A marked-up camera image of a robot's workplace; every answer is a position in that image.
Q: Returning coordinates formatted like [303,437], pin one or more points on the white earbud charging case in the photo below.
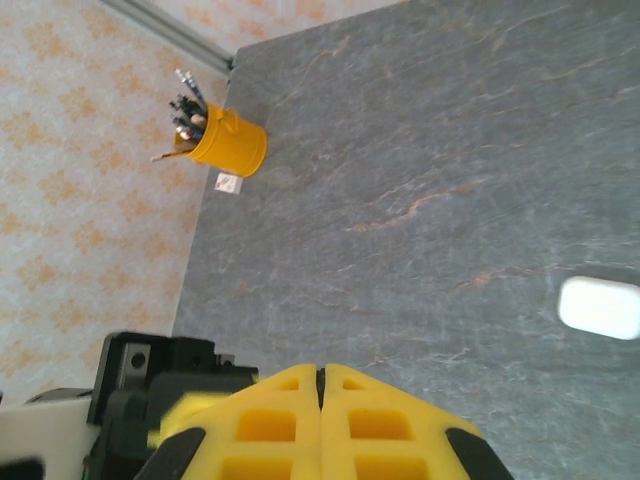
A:
[600,307]

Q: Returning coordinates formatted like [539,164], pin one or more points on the dark pencil with white end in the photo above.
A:
[196,89]
[187,90]

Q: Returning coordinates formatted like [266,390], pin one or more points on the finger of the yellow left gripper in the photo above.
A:
[185,412]

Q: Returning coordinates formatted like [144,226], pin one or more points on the yellow pencil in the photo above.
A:
[167,155]

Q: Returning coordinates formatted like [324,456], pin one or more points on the yellow metal pen bucket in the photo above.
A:
[230,145]

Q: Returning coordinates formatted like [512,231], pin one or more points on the white capped marker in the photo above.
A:
[186,134]

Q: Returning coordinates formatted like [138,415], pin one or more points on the aluminium frame post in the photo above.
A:
[175,35]

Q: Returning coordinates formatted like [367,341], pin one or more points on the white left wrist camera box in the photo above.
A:
[45,425]

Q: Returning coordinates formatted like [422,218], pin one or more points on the black pen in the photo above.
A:
[182,111]

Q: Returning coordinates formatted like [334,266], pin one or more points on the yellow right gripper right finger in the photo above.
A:
[390,435]

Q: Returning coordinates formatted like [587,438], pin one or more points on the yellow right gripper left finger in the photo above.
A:
[265,430]

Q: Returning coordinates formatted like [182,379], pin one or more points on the white staple box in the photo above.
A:
[228,183]

